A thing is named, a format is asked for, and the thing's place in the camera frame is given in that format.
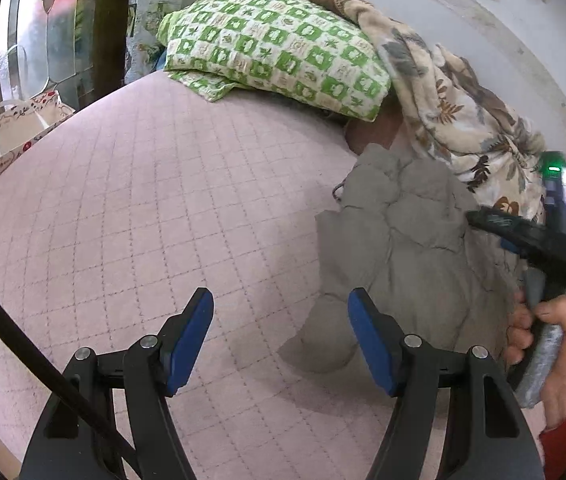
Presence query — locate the green checked pillow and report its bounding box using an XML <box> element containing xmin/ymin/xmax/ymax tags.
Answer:
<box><xmin>155</xmin><ymin>0</ymin><xmax>394</xmax><ymax>122</ymax></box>

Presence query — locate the cream leaf print blanket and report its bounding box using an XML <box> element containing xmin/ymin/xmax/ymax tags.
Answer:
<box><xmin>335</xmin><ymin>0</ymin><xmax>558</xmax><ymax>223</ymax></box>

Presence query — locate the olive quilted hooded jacket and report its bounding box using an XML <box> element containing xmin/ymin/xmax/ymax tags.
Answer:
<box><xmin>278</xmin><ymin>142</ymin><xmax>538</xmax><ymax>373</ymax></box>

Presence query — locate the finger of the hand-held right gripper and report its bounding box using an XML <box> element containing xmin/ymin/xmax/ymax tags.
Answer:
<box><xmin>465</xmin><ymin>207</ymin><xmax>566</xmax><ymax>261</ymax></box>

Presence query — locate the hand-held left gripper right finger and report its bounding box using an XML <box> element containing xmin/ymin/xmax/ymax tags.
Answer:
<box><xmin>348</xmin><ymin>287</ymin><xmax>546</xmax><ymax>480</ymax></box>

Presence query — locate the black cable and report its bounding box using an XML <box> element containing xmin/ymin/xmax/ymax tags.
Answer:
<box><xmin>0</xmin><ymin>259</ymin><xmax>138</xmax><ymax>466</ymax></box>

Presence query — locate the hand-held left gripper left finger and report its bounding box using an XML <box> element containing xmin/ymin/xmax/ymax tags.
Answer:
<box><xmin>20</xmin><ymin>287</ymin><xmax>214</xmax><ymax>480</ymax></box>

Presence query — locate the reddish brown cloth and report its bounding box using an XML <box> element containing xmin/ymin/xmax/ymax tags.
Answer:
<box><xmin>345</xmin><ymin>102</ymin><xmax>414</xmax><ymax>156</ymax></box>

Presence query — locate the pink quilted bed cover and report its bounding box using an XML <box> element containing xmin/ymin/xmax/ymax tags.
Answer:
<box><xmin>0</xmin><ymin>70</ymin><xmax>548</xmax><ymax>480</ymax></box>

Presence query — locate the brown wooden door frame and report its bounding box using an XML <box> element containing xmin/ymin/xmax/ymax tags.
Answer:
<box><xmin>98</xmin><ymin>0</ymin><xmax>136</xmax><ymax>96</ymax></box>

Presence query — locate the floral patchwork cloth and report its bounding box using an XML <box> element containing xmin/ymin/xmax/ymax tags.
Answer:
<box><xmin>124</xmin><ymin>0</ymin><xmax>188</xmax><ymax>86</ymax></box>

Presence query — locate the white patterned gift bag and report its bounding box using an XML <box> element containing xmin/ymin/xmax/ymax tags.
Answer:
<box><xmin>0</xmin><ymin>45</ymin><xmax>78</xmax><ymax>201</ymax></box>

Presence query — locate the stained glass door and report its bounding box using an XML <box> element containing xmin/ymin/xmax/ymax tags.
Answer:
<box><xmin>0</xmin><ymin>0</ymin><xmax>101</xmax><ymax>111</ymax></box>

